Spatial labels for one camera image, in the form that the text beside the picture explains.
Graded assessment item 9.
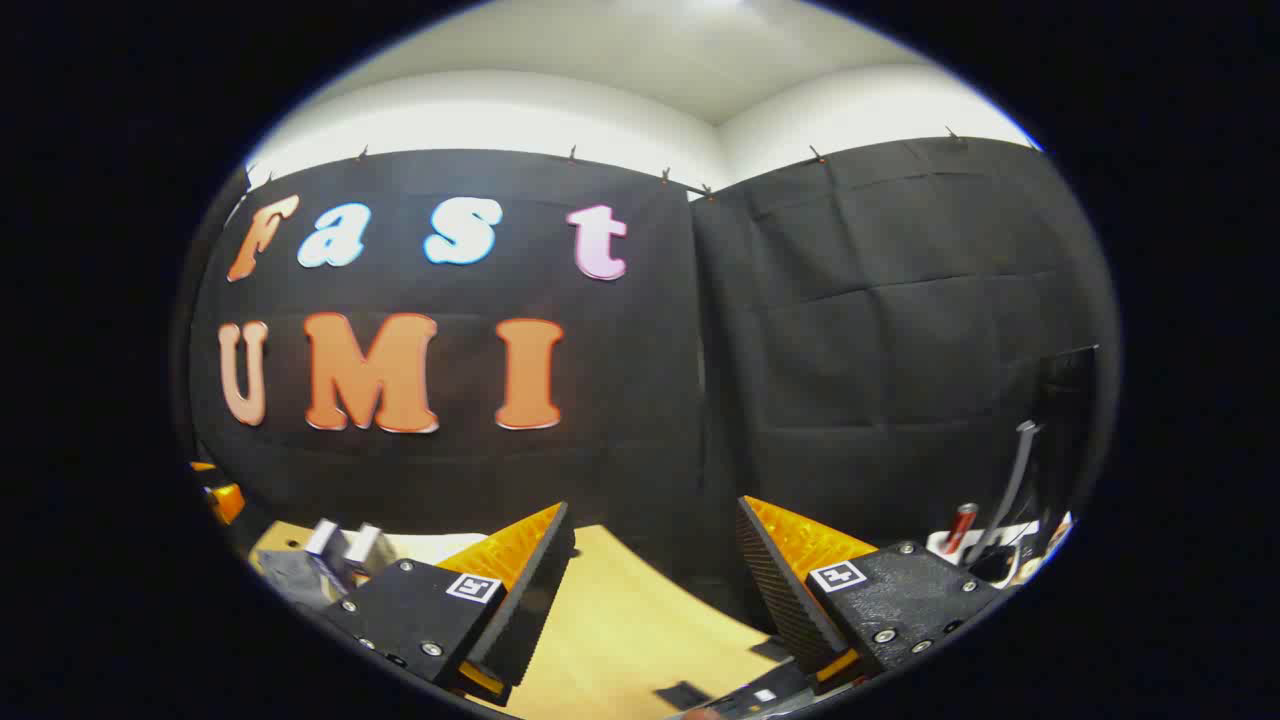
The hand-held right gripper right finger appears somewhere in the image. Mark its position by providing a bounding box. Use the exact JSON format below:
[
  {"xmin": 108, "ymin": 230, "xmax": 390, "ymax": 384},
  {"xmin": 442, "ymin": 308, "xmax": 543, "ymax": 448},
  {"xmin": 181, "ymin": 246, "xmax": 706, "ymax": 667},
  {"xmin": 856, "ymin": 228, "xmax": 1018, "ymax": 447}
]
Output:
[{"xmin": 736, "ymin": 495, "xmax": 1003, "ymax": 697}]

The black backdrop cloth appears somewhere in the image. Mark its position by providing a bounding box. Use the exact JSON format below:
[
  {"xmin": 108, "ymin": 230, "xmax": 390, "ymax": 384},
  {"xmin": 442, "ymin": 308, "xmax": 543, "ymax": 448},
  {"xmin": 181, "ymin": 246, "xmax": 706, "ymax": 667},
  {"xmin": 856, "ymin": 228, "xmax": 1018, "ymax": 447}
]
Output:
[{"xmin": 172, "ymin": 135, "xmax": 1121, "ymax": 631}]

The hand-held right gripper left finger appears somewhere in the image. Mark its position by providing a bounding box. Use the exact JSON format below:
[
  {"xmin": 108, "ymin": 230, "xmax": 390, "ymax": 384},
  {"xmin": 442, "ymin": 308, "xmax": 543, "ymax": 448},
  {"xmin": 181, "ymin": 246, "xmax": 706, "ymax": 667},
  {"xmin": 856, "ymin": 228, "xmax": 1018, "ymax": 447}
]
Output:
[{"xmin": 322, "ymin": 502, "xmax": 578, "ymax": 708}]

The gray pole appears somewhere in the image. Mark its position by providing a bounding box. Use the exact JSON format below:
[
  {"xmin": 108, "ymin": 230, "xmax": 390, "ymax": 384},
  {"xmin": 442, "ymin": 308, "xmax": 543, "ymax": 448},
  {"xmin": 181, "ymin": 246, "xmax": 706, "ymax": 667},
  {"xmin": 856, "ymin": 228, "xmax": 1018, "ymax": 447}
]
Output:
[{"xmin": 965, "ymin": 420, "xmax": 1043, "ymax": 566}]

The dark monitor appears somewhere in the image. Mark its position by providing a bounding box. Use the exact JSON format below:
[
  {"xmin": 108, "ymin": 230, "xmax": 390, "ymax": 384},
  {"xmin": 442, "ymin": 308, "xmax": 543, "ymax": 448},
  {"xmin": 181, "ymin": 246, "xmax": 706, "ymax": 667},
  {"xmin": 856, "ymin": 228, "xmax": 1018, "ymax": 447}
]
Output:
[{"xmin": 1035, "ymin": 344, "xmax": 1103, "ymax": 511}]

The gray schoolbag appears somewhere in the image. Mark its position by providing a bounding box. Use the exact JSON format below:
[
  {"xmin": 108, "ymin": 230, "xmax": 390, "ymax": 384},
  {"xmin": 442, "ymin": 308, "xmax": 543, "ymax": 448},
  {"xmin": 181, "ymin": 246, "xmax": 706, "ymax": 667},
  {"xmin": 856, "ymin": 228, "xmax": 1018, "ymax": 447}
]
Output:
[{"xmin": 252, "ymin": 545, "xmax": 346, "ymax": 613}]

